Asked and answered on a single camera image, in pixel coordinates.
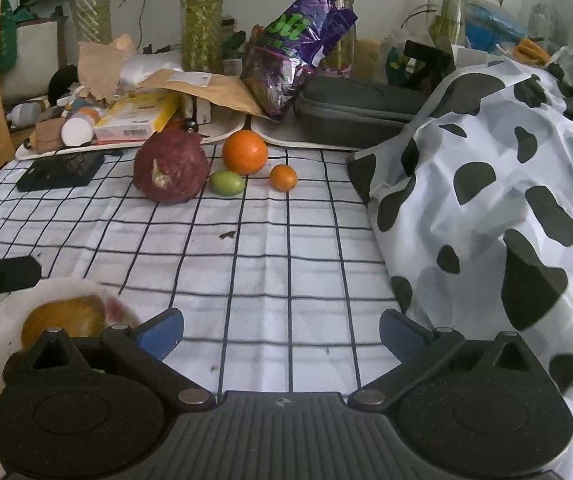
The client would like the brown oval mango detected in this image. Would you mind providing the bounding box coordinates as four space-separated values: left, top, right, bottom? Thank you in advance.
21 295 105 350

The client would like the green jujube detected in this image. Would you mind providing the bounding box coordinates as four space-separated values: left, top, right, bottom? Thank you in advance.
209 170 246 197

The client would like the red cabbage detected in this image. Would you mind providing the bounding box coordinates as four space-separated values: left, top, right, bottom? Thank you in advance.
134 130 210 204

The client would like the small orange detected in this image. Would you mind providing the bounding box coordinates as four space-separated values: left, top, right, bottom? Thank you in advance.
269 165 298 193

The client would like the large orange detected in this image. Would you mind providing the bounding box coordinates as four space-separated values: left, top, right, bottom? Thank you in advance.
222 129 268 176

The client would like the white floral plate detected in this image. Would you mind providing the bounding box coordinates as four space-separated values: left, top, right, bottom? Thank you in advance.
0 278 143 479

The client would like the brown leather pouch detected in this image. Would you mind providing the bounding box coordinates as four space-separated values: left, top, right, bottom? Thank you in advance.
32 117 66 154

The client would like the black flat device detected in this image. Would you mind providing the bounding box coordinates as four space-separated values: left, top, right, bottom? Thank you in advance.
16 152 104 193

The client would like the black white checkered tablecloth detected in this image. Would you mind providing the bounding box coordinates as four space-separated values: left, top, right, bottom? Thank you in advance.
0 148 396 394

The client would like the white cylinder container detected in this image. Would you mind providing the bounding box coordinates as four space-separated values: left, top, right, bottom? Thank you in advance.
61 114 94 148

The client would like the cow print blanket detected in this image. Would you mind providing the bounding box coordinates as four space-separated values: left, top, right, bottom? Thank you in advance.
347 48 573 479

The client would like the yellow white medicine box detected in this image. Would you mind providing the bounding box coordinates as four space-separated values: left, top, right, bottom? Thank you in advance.
93 90 181 142

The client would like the white oval tray left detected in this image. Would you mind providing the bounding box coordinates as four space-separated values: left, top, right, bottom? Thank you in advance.
15 106 246 162

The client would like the black zipper case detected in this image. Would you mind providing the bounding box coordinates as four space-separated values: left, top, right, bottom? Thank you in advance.
294 76 427 148

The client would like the white tray right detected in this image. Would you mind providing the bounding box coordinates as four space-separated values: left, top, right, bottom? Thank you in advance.
250 117 357 153

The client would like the brown paper envelope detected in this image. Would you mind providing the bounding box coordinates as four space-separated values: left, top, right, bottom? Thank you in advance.
137 68 267 117

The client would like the glass vase left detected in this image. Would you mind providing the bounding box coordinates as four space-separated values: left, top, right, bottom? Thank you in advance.
70 0 112 44

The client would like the purple snack bag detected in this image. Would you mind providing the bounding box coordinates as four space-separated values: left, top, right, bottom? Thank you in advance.
241 0 358 119

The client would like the glass vase right with bamboo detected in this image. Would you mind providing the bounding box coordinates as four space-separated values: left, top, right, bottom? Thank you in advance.
429 0 469 53

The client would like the glass vase centre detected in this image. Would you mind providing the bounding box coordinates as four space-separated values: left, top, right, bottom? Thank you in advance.
180 0 224 73

